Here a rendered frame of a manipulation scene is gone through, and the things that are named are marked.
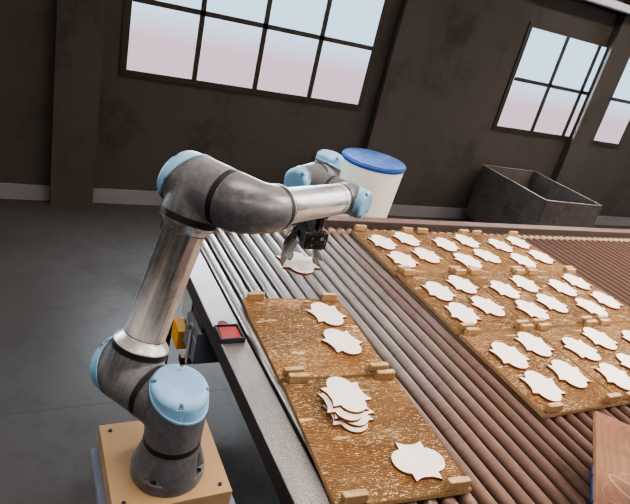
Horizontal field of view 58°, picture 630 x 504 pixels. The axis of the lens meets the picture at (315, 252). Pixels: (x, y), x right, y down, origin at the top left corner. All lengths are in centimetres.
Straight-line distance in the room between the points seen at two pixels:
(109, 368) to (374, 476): 63
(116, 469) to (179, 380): 25
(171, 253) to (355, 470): 65
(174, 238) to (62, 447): 166
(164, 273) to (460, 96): 499
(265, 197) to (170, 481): 59
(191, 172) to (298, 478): 71
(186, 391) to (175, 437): 9
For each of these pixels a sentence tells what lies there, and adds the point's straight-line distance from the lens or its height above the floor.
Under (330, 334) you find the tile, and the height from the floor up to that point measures 94.
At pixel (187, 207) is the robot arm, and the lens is 110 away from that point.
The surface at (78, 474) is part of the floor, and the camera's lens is 255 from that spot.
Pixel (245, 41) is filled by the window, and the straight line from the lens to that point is 472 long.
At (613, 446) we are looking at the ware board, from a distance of 167.
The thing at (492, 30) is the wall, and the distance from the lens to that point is 595.
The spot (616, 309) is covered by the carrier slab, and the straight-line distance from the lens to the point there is 282.
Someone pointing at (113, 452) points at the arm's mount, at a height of 92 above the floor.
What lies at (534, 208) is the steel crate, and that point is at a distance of 564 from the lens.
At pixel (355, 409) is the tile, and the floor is 97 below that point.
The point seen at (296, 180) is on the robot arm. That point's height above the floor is 146.
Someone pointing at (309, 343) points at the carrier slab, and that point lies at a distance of 173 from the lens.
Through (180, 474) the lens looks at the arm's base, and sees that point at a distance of 124.
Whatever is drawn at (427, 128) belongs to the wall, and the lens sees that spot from 578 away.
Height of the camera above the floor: 188
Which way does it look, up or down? 24 degrees down
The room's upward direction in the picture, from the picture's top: 14 degrees clockwise
